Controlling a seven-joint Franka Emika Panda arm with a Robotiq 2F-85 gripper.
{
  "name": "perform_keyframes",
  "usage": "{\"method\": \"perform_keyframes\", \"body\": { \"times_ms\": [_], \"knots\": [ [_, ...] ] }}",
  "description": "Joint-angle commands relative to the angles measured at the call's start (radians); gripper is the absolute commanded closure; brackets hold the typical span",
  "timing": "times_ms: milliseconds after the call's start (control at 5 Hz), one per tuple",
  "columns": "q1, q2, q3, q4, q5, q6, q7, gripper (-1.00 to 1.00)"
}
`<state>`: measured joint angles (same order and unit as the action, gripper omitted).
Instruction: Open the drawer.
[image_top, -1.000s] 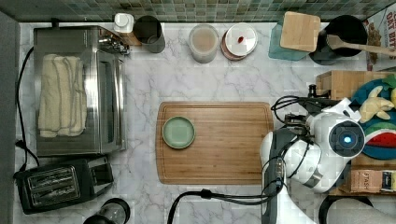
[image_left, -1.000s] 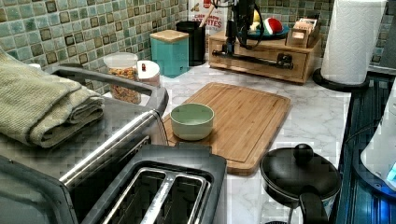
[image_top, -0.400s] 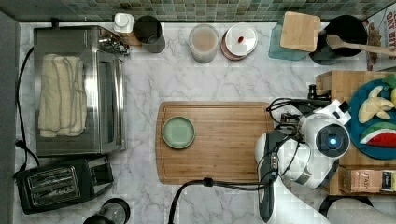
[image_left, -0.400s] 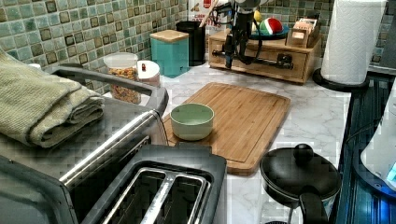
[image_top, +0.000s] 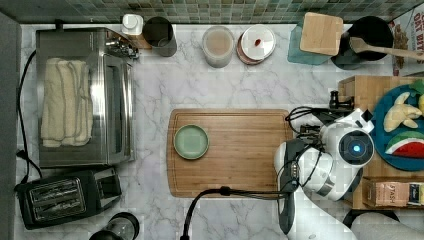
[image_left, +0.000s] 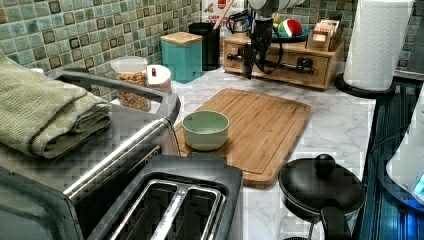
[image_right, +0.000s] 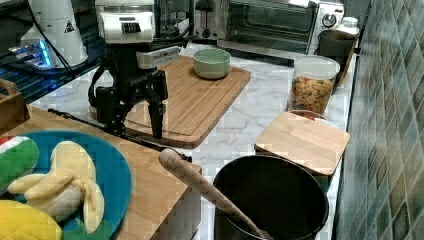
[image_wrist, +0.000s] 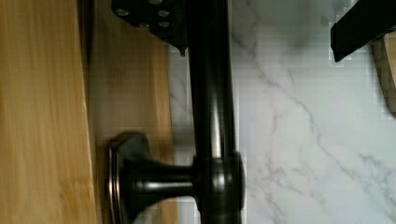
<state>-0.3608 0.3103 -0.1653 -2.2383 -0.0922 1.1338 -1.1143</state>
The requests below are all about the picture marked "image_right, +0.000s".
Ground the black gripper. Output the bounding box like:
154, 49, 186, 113
88, 45, 168, 139

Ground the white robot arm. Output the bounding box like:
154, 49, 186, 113
15, 0, 187, 138

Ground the large wooden cutting board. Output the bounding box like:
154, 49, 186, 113
89, 55, 252, 150

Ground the blue plate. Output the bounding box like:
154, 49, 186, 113
6, 130, 132, 240

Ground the green ceramic bowl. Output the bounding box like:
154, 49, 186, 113
193, 48, 231, 79

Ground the wooden spoon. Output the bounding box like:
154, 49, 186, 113
158, 148, 272, 240

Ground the plush peeled banana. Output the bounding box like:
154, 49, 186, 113
7, 141, 105, 234

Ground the plush watermelon slice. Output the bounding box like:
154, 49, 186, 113
0, 136, 40, 195

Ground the green plush leaf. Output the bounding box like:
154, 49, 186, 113
61, 218, 113, 240

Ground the yellow plush toy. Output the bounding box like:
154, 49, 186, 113
0, 200, 62, 240

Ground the black utensil pot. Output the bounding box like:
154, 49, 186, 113
213, 155, 329, 240

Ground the stainless toaster oven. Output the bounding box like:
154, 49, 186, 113
217, 0, 345, 60

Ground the clear cereal canister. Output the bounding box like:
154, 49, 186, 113
287, 55, 340, 115

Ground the teal canister wooden lid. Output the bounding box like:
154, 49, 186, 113
254, 112, 350, 191

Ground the dark grey cup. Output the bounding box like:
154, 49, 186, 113
316, 30, 356, 90

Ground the white lidded jar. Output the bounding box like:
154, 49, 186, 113
338, 17, 359, 35

